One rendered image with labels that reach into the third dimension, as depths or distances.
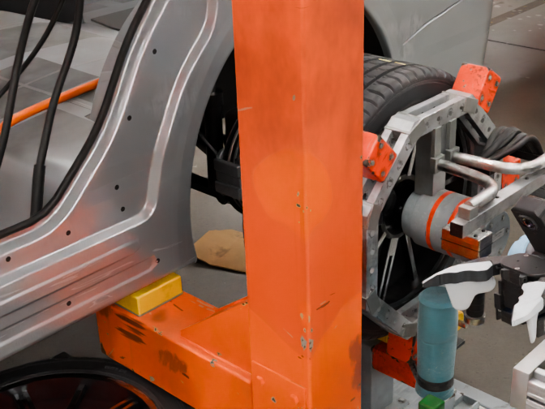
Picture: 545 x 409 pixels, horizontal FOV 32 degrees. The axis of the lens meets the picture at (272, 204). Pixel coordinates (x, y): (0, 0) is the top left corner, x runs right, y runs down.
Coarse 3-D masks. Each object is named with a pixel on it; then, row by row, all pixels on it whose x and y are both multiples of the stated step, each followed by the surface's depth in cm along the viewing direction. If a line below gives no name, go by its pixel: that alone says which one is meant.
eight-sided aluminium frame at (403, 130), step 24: (456, 96) 210; (408, 120) 197; (432, 120) 201; (480, 120) 217; (408, 144) 198; (480, 144) 228; (384, 192) 195; (456, 264) 236; (384, 312) 209; (408, 312) 225; (408, 336) 219
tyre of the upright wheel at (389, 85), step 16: (368, 64) 213; (384, 64) 214; (400, 64) 213; (416, 64) 217; (368, 80) 206; (384, 80) 204; (400, 80) 205; (416, 80) 208; (432, 80) 213; (448, 80) 218; (368, 96) 201; (384, 96) 201; (400, 96) 205; (416, 96) 209; (432, 96) 214; (368, 112) 199; (384, 112) 202; (368, 128) 199; (448, 256) 241; (368, 320) 221; (368, 336) 223
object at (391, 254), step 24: (456, 144) 232; (408, 168) 219; (408, 192) 228; (384, 216) 225; (384, 240) 223; (408, 240) 228; (384, 264) 223; (408, 264) 233; (432, 264) 238; (384, 288) 226; (408, 288) 234
